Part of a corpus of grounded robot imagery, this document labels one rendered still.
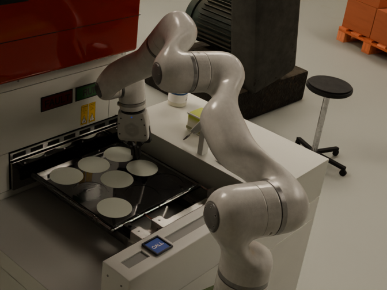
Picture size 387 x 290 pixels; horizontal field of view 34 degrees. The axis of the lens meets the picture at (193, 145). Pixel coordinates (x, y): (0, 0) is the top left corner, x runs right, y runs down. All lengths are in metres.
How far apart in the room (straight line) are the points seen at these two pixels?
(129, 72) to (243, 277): 0.71
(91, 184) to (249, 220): 0.75
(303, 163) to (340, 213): 1.64
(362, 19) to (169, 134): 4.51
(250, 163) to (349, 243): 2.11
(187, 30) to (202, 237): 0.53
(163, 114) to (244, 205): 1.00
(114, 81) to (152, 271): 0.58
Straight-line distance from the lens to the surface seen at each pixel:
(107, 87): 1.84
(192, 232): 1.64
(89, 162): 2.02
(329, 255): 3.31
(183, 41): 1.54
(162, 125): 2.13
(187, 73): 1.47
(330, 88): 3.81
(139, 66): 1.78
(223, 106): 1.42
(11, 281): 1.81
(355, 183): 4.00
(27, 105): 1.89
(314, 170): 2.04
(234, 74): 1.50
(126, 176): 1.96
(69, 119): 2.01
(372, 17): 6.33
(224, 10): 4.68
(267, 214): 1.29
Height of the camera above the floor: 1.94
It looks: 28 degrees down
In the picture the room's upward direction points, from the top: 8 degrees clockwise
